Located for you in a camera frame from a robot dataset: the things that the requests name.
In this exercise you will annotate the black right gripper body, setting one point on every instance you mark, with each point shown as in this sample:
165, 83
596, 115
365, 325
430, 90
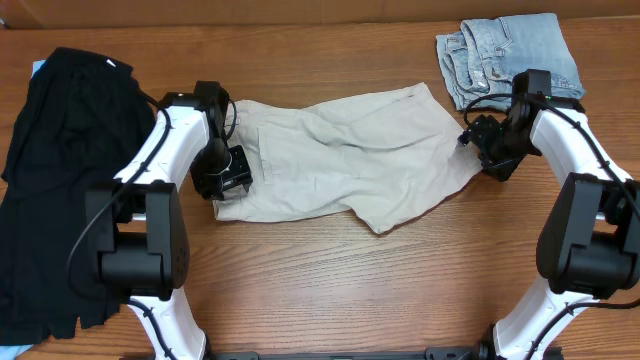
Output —
502, 148

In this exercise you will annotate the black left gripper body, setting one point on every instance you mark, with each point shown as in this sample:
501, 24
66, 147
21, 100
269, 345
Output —
220, 167

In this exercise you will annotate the beige khaki shorts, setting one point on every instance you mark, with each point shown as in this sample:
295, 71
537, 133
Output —
388, 156

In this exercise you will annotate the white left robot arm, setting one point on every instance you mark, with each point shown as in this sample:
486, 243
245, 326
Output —
137, 240

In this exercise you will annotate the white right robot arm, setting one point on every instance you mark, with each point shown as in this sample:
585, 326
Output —
589, 246

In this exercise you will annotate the folded light blue jeans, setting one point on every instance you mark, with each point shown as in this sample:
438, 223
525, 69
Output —
485, 55

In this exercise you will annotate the black garment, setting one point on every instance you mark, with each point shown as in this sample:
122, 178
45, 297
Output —
83, 121

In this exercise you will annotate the light blue cloth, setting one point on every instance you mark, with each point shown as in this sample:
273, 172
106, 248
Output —
12, 352

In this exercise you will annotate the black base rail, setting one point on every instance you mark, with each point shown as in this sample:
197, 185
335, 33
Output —
452, 353

